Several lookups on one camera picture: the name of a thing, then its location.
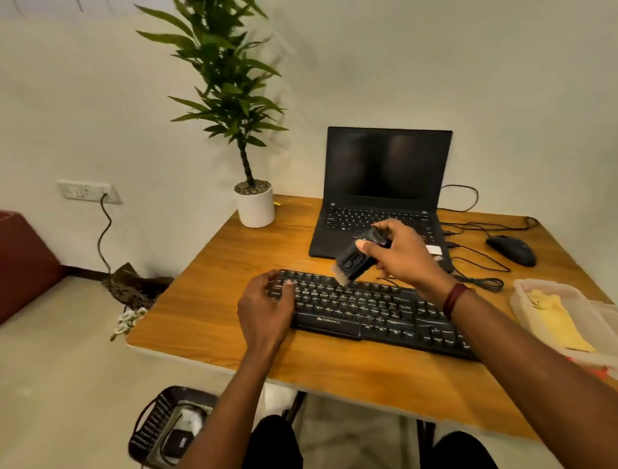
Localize person's left hand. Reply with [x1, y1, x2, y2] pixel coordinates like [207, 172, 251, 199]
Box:
[236, 269, 296, 356]

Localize person's right hand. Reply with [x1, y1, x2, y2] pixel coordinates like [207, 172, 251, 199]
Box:
[355, 218, 457, 305]

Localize black cleaning brush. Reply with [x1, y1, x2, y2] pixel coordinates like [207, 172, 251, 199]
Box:
[330, 227, 393, 287]

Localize black keyboard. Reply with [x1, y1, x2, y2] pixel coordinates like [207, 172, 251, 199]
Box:
[267, 269, 482, 362]

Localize clear plastic container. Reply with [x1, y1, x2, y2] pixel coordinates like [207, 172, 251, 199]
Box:
[510, 278, 618, 368]

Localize yellow cloth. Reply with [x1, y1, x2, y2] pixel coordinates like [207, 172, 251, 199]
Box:
[525, 289, 597, 354]

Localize clear lid with orange clips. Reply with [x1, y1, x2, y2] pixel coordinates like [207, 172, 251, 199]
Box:
[565, 299, 618, 383]

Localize person's right forearm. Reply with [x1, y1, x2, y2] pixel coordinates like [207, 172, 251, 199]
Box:
[451, 289, 618, 469]

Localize person's left forearm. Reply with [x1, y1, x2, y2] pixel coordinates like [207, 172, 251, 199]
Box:
[178, 347, 281, 469]

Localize person's black trousers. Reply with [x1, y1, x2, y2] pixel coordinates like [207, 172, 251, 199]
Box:
[241, 414, 498, 469]

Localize red wrist band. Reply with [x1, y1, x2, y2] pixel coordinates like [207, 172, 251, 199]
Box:
[442, 282, 472, 321]

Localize black laptop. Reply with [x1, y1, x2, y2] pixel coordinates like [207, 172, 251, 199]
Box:
[308, 126, 454, 275]

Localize black table leg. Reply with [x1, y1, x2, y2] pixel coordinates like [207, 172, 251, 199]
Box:
[282, 390, 308, 426]
[416, 419, 436, 469]

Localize black computer mouse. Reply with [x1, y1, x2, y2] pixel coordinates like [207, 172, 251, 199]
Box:
[485, 235, 538, 268]

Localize white plant pot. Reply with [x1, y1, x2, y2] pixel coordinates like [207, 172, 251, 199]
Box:
[234, 179, 276, 229]

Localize brown patterned bag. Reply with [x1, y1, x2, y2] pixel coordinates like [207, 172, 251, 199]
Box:
[101, 262, 174, 311]

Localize white flower bunch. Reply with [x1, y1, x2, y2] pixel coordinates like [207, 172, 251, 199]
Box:
[109, 307, 148, 343]

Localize black power adapter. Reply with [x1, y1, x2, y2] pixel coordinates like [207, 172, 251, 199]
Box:
[163, 428, 195, 459]

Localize black woven basket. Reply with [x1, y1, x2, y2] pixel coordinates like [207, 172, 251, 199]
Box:
[127, 385, 219, 467]

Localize green leafy plant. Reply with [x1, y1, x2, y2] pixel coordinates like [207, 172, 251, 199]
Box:
[135, 0, 290, 190]

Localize dark brown cabinet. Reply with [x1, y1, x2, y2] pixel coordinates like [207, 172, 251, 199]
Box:
[0, 210, 66, 325]

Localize black cables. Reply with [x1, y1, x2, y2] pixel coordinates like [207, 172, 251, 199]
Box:
[376, 241, 512, 294]

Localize black laptop charger cable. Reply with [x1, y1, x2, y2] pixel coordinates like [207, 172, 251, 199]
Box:
[436, 184, 480, 213]

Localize black mouse cable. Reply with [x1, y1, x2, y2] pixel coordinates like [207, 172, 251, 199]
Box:
[439, 216, 541, 242]

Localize black wall power cable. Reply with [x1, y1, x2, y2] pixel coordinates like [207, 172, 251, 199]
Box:
[96, 193, 115, 275]

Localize white wall socket panel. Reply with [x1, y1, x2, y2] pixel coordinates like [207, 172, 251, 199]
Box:
[56, 179, 123, 206]

